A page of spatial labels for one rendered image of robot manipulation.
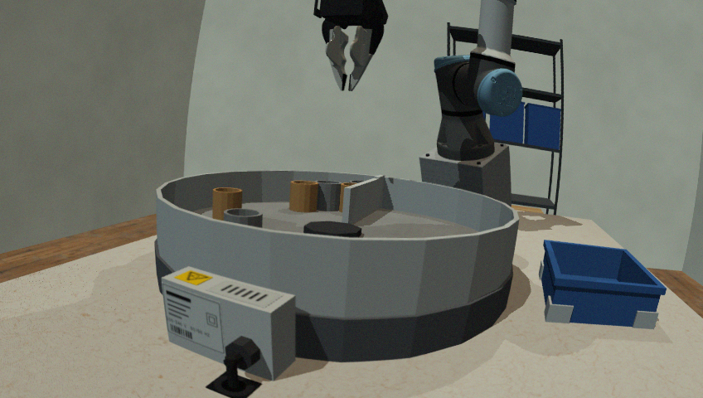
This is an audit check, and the blue crate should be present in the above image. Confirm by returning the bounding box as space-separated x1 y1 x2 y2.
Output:
539 240 667 329

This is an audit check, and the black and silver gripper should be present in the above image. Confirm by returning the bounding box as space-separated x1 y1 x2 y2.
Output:
313 0 384 91

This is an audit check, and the bronze bushing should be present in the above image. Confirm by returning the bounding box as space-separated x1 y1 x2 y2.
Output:
212 187 242 221
289 181 318 212
339 182 356 212

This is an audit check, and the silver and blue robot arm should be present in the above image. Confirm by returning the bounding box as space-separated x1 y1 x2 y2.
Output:
434 0 522 161

